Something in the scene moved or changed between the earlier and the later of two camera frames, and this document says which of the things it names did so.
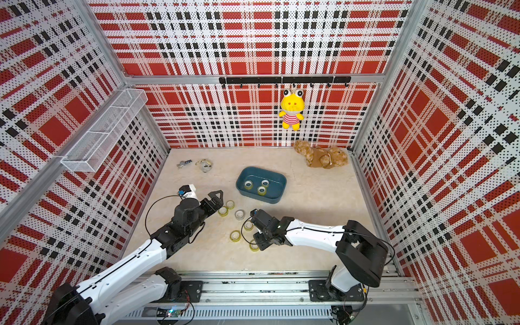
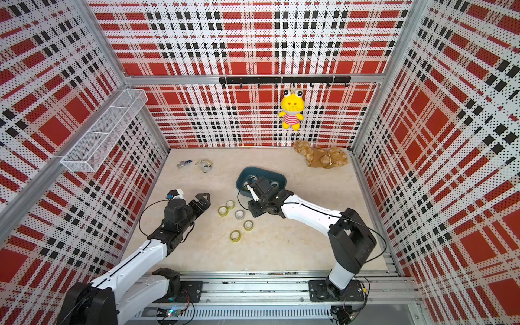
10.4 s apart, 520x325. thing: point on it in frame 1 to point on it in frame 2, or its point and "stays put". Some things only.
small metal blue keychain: x=183 y=163 stays put
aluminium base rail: x=271 y=298 stays put
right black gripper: x=261 y=245 to x=253 y=207
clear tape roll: x=240 y=214 stays put
